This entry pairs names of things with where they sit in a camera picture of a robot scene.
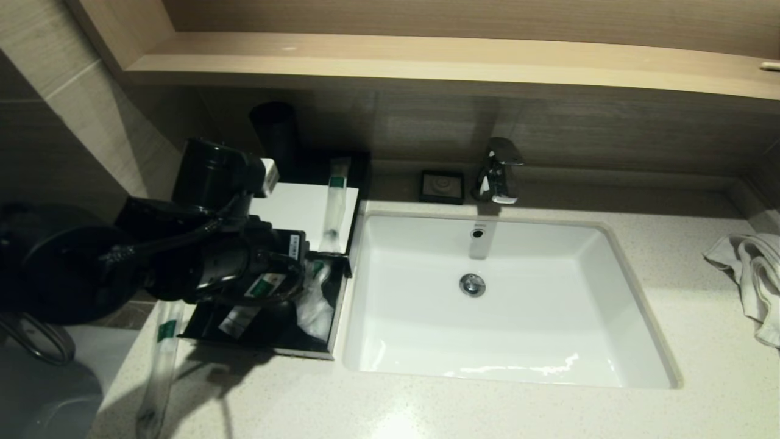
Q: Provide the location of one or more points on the comb packet green label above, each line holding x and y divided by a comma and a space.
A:
237, 317

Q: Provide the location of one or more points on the clear sachet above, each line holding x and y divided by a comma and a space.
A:
315, 314

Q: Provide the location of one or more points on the small beige shelf item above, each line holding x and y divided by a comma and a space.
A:
769, 66

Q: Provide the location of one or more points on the black soap dish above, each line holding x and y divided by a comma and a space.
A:
442, 187

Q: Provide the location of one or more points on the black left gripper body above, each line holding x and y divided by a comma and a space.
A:
283, 253

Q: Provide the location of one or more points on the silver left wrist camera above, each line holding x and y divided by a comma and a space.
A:
269, 177

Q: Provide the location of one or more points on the white bathtub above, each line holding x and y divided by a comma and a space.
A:
55, 390

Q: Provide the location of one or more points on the drawer with plastic bags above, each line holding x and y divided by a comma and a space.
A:
268, 334

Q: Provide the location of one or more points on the light wooden shelf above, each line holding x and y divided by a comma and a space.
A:
426, 61

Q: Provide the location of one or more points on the white sink basin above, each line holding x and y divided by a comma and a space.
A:
536, 323

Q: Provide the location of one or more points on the chrome sink faucet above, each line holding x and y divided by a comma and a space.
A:
496, 177

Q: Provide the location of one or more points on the chrome sink drain stopper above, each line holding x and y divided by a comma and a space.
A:
472, 285

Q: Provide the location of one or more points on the black tumbler cup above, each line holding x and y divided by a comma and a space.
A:
274, 131

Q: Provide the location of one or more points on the long toothbrush packet green band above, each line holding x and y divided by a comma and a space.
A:
335, 207

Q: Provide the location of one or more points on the white towel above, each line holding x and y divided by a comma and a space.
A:
752, 274

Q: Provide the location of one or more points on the toothbrush toothpaste packet green label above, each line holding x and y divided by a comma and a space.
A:
163, 360

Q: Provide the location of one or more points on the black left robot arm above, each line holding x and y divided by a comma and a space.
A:
61, 274

